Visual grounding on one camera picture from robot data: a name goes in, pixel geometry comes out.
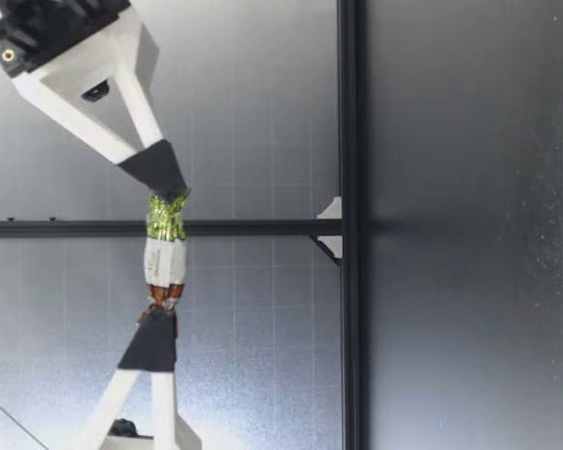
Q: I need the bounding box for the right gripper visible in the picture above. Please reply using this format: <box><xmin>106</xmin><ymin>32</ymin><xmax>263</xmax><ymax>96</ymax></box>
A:
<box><xmin>0</xmin><ymin>0</ymin><xmax>133</xmax><ymax>79</ymax></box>

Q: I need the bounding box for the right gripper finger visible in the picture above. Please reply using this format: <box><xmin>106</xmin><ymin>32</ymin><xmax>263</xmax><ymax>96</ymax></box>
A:
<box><xmin>9</xmin><ymin>0</ymin><xmax>191</xmax><ymax>201</ymax></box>

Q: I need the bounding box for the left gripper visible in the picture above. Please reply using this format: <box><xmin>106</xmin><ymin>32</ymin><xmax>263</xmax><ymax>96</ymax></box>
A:
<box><xmin>77</xmin><ymin>309</ymin><xmax>203</xmax><ymax>450</ymax></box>

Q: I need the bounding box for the candy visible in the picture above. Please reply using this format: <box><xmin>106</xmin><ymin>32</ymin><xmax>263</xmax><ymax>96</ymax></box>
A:
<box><xmin>139</xmin><ymin>187</ymin><xmax>191</xmax><ymax>324</ymax></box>

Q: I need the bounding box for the black frame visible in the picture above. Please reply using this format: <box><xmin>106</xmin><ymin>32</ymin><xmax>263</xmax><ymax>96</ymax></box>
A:
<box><xmin>0</xmin><ymin>0</ymin><xmax>370</xmax><ymax>450</ymax></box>

